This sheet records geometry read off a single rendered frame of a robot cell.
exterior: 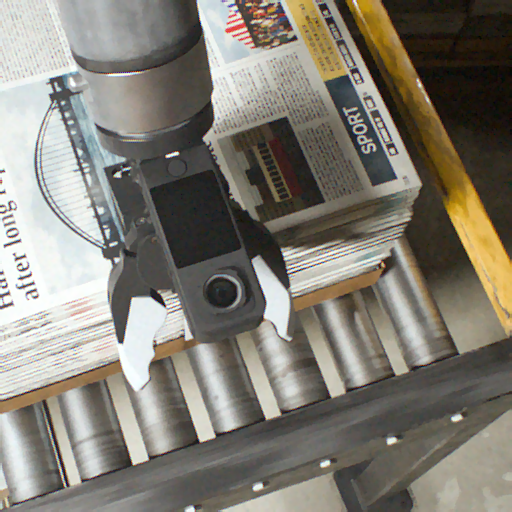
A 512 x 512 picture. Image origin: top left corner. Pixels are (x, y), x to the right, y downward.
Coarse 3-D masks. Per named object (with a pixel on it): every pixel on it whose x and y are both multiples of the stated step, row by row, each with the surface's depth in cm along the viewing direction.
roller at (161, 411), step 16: (160, 368) 89; (128, 384) 89; (160, 384) 88; (176, 384) 89; (144, 400) 88; (160, 400) 88; (176, 400) 88; (144, 416) 88; (160, 416) 87; (176, 416) 87; (144, 432) 88; (160, 432) 87; (176, 432) 86; (192, 432) 87; (160, 448) 86; (176, 448) 86
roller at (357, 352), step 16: (320, 304) 92; (336, 304) 91; (352, 304) 91; (320, 320) 92; (336, 320) 90; (352, 320) 90; (368, 320) 91; (336, 336) 90; (352, 336) 89; (368, 336) 90; (336, 352) 90; (352, 352) 89; (368, 352) 89; (384, 352) 90; (336, 368) 91; (352, 368) 89; (368, 368) 88; (384, 368) 89; (352, 384) 89; (368, 384) 88
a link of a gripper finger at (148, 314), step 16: (144, 304) 62; (160, 304) 62; (128, 320) 62; (144, 320) 63; (160, 320) 63; (128, 336) 63; (144, 336) 63; (128, 352) 64; (144, 352) 64; (128, 368) 65; (144, 368) 65; (144, 384) 66
